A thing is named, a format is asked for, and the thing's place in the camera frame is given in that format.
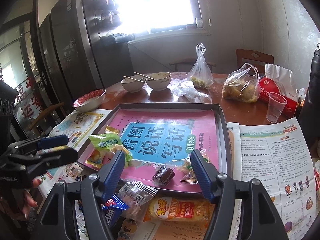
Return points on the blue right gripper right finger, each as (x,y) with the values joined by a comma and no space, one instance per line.
(205,174)

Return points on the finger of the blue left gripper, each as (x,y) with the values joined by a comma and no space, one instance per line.
(59,158)
(52,142)

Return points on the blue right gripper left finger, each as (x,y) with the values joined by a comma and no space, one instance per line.
(110,175)

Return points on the clear bag of crackers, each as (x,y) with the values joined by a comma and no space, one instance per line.
(135,194)

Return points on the blue oreo cookie pack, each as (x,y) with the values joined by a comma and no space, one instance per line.
(113,209)

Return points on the green egg yolk pastry pack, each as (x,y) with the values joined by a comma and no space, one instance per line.
(106,144)

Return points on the dark chocolate cake wrapper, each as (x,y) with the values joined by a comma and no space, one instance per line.
(163,176)

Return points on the black snack packet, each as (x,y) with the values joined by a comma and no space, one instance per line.
(127,230)

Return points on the left hand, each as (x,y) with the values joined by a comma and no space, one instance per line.
(29,202)

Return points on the wooden chair left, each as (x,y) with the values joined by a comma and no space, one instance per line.
(46,114)

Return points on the dark cardboard box tray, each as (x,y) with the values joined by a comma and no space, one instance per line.
(223,147)

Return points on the left colourful newspaper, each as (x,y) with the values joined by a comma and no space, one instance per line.
(77,127)

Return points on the orange rice cake pack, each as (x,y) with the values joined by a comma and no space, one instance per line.
(179,210)

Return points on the pink and blue book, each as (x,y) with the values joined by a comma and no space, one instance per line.
(158,138)

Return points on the red patterned bowl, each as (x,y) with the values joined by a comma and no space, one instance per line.
(90,101)

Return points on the right english newspaper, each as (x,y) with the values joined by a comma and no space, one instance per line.
(278,156)

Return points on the crumpled white plastic bag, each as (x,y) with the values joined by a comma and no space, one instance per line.
(186,89)

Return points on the dark refrigerator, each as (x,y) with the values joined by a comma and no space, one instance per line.
(83,46)

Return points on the left beige bowl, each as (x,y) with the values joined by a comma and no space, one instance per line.
(132,86)

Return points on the beige bowl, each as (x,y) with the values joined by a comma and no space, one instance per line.
(158,81)
(132,86)

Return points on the plastic bag of fried food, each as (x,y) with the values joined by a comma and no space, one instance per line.
(243,84)

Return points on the tall clear plastic bag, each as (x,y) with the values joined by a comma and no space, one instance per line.
(200,74)

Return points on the clear plastic cup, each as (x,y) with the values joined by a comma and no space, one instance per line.
(276,104)

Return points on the right beige bowl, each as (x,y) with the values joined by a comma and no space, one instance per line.
(158,81)

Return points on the red tissue pack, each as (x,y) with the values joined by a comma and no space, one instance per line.
(279,80)

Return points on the black thermos bottle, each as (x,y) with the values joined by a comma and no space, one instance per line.
(309,115)

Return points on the window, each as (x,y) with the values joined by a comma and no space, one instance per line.
(153,16)

